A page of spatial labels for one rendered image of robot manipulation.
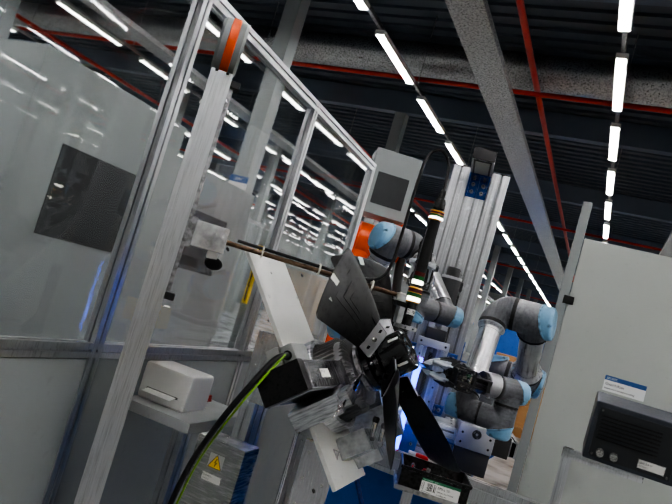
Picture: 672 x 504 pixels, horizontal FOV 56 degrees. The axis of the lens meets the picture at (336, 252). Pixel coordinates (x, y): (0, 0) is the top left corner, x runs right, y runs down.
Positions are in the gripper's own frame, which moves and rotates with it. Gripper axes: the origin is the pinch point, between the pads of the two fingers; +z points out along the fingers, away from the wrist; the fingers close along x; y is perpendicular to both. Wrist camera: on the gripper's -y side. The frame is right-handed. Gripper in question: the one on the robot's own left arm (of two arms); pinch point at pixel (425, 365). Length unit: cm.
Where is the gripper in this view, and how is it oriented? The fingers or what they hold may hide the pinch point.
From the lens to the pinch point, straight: 199.2
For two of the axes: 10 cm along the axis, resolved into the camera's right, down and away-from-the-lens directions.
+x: -3.1, 9.5, 0.3
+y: 2.5, 1.1, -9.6
